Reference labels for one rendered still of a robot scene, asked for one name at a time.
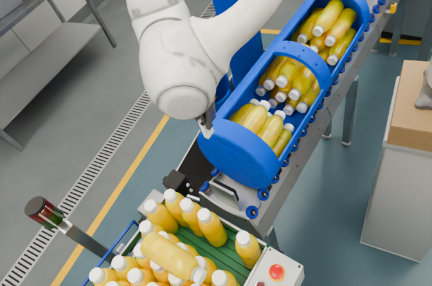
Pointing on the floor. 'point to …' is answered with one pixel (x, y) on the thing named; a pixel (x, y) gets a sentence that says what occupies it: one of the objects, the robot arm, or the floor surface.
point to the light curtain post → (426, 41)
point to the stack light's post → (84, 240)
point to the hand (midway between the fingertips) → (206, 126)
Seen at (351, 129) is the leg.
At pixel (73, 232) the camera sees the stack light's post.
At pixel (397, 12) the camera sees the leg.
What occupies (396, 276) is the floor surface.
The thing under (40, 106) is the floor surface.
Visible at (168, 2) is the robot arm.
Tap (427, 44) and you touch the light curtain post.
